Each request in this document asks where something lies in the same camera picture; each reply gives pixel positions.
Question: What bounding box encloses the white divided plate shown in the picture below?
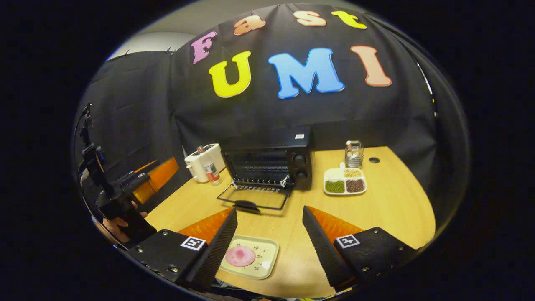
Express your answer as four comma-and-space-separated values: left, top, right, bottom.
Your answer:
323, 162, 368, 196

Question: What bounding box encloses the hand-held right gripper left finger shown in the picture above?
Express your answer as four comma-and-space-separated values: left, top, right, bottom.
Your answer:
125, 208, 238, 291

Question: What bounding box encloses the clear plastic bottle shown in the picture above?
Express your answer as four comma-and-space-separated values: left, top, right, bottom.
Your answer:
196, 145, 223, 187

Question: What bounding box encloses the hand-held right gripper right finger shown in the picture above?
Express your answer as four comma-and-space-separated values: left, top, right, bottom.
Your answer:
302, 205, 418, 293

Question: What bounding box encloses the cream rectangular food tray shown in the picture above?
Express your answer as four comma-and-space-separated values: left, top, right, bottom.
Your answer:
219, 235, 280, 280

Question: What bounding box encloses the pink meat slice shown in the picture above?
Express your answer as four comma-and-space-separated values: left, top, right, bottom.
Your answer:
225, 246, 256, 268

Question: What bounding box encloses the white toaster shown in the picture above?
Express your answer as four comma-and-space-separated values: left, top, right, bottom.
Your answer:
184, 143, 226, 183

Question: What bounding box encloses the black backdrop cloth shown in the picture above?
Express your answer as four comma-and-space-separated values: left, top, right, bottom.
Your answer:
73, 3, 464, 209

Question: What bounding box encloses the black electric oven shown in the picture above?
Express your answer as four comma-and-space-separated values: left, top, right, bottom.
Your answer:
217, 127, 314, 214

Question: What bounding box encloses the metal wire holder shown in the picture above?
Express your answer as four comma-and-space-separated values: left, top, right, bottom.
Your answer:
345, 140, 364, 168

